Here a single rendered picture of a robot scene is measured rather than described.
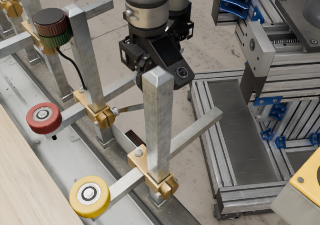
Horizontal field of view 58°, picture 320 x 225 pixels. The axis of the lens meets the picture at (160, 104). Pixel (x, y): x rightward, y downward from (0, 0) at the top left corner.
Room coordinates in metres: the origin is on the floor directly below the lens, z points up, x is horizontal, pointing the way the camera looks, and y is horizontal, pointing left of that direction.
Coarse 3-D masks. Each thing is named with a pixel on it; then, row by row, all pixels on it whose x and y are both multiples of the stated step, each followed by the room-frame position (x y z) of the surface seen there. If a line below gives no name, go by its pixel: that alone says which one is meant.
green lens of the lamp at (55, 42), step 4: (68, 28) 0.47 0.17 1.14; (64, 32) 0.45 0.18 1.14; (68, 32) 0.46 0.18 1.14; (40, 36) 0.44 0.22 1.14; (56, 36) 0.44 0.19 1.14; (60, 36) 0.44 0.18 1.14; (64, 36) 0.45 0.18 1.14; (68, 36) 0.46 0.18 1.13; (40, 40) 0.45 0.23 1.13; (44, 40) 0.44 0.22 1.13; (48, 40) 0.44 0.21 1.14; (52, 40) 0.44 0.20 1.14; (56, 40) 0.44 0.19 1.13; (60, 40) 0.44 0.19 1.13; (64, 40) 0.45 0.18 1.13; (68, 40) 0.45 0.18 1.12; (44, 44) 0.44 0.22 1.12; (48, 44) 0.44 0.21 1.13; (52, 44) 0.44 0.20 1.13; (56, 44) 0.44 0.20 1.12; (60, 44) 0.44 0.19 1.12
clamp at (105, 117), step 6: (78, 90) 0.56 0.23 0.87; (78, 96) 0.53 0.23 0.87; (84, 96) 0.53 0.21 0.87; (84, 102) 0.51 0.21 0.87; (90, 108) 0.49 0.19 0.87; (108, 108) 0.49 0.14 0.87; (90, 114) 0.48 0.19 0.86; (96, 114) 0.47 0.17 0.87; (102, 114) 0.47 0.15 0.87; (108, 114) 0.47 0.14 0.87; (96, 120) 0.46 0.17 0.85; (102, 120) 0.46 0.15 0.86; (108, 120) 0.46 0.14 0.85; (114, 120) 0.48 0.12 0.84; (96, 126) 0.45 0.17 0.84; (102, 126) 0.45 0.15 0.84; (108, 126) 0.46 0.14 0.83
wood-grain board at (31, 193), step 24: (0, 120) 0.43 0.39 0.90; (0, 144) 0.36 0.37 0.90; (24, 144) 0.36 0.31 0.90; (0, 168) 0.30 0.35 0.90; (24, 168) 0.30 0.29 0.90; (0, 192) 0.24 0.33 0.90; (24, 192) 0.24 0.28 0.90; (48, 192) 0.24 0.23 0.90; (0, 216) 0.19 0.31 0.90; (24, 216) 0.19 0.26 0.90; (48, 216) 0.19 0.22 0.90; (72, 216) 0.19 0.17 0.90
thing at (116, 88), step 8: (136, 72) 0.64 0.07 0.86; (120, 80) 0.61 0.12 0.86; (128, 80) 0.61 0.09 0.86; (104, 88) 0.57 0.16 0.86; (112, 88) 0.57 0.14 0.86; (120, 88) 0.58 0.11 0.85; (128, 88) 0.60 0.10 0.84; (104, 96) 0.54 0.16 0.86; (112, 96) 0.56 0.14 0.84; (80, 104) 0.51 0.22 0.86; (64, 112) 0.48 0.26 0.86; (72, 112) 0.48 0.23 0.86; (80, 112) 0.49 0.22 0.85; (64, 120) 0.46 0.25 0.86; (72, 120) 0.47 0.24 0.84; (48, 136) 0.42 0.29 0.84
